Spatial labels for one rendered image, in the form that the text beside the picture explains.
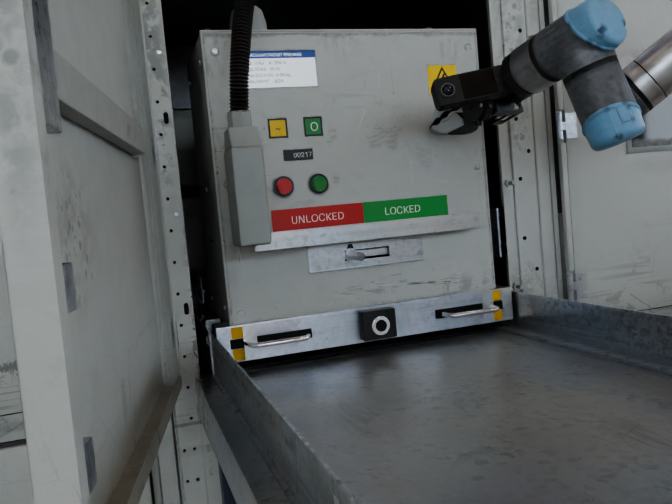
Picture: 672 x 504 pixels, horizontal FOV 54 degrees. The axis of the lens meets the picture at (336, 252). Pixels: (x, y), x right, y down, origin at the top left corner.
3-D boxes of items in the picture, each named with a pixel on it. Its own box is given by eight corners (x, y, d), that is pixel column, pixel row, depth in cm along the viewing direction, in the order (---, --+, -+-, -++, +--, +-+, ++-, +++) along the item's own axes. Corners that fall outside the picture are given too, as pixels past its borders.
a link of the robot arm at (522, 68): (536, 81, 94) (520, 28, 95) (513, 95, 98) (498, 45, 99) (570, 82, 98) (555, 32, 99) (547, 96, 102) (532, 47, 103)
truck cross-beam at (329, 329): (513, 319, 122) (511, 286, 122) (219, 365, 106) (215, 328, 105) (499, 315, 127) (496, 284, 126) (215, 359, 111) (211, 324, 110)
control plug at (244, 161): (273, 243, 98) (261, 123, 97) (240, 247, 96) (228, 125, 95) (262, 242, 105) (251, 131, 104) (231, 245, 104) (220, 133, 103)
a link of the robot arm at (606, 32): (607, 51, 85) (582, -10, 85) (542, 90, 94) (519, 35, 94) (640, 45, 89) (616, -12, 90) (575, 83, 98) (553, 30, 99)
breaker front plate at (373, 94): (498, 296, 121) (477, 30, 118) (233, 334, 107) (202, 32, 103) (494, 296, 122) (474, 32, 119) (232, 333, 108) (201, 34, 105)
